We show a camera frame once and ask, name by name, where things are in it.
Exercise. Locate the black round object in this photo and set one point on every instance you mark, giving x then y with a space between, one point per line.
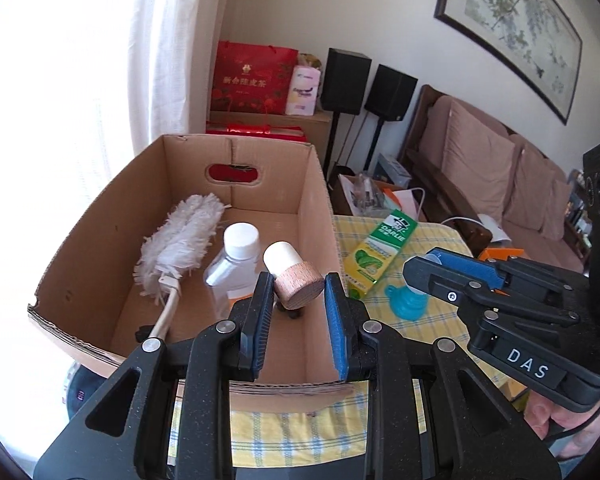
82 392

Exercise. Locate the clear bottle with white cap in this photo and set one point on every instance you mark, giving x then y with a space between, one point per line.
230 270

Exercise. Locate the clear plastic bag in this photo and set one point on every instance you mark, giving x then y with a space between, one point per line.
365 195

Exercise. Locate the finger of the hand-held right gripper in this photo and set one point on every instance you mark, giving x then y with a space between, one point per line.
440 280
470 266

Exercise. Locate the small bottle with wooden cap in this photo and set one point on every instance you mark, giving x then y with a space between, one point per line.
300 282

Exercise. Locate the green toothpaste box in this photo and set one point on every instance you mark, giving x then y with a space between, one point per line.
380 255

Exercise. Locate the white fluffy duster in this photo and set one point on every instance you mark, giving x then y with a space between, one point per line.
180 240

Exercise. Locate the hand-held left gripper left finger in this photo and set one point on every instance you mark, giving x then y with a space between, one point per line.
262 310

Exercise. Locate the floral bag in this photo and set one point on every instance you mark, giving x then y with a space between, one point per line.
311 60

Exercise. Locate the red flat box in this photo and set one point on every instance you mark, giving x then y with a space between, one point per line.
260 132

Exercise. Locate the brown wooden sofa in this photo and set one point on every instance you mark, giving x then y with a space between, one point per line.
420 140

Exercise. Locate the black speaker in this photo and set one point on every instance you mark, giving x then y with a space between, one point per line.
391 92
345 80

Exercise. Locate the white curtain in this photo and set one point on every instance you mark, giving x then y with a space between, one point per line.
165 50

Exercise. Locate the yellow checkered tablecloth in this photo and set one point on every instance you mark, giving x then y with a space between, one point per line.
300 435

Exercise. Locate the red gift bag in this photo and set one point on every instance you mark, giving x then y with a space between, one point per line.
250 80

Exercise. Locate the brown carton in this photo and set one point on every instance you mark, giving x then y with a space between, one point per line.
317 127

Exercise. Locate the orange organizer tray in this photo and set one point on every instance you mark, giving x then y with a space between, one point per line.
500 254

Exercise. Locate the pink tissue pack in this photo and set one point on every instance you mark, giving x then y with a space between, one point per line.
304 91

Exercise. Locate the black speaker stand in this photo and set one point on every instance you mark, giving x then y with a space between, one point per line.
334 145
374 150

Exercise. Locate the blue collapsible funnel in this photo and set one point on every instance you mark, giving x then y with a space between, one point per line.
405 305

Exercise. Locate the person's right hand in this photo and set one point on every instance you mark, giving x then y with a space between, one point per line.
555 425

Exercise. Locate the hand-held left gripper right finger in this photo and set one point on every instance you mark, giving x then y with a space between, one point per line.
337 330

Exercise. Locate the brown cardboard box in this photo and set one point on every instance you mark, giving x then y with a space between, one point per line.
280 190

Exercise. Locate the blue and white box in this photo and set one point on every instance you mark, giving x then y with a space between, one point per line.
394 167

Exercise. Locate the framed ink painting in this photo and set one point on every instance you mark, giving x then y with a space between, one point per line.
515 25

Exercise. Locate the pink-brown sofa cushion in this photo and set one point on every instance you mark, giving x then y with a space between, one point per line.
475 160
532 185
557 210

